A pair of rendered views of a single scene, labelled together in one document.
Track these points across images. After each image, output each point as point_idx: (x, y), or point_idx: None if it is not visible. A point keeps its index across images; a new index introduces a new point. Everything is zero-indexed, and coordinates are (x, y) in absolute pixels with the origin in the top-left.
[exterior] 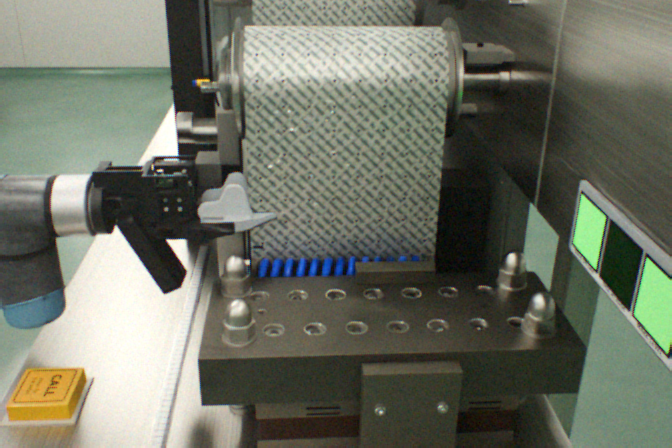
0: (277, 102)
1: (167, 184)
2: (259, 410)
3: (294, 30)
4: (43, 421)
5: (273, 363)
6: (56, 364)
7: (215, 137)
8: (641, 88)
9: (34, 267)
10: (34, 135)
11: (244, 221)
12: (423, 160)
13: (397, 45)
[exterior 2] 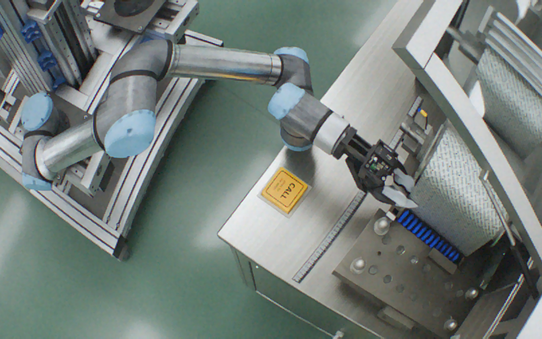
0: (432, 190)
1: (374, 170)
2: None
3: (456, 166)
4: (276, 206)
5: (360, 287)
6: (299, 161)
7: (416, 142)
8: None
9: (299, 140)
10: None
11: (400, 205)
12: (475, 241)
13: (485, 211)
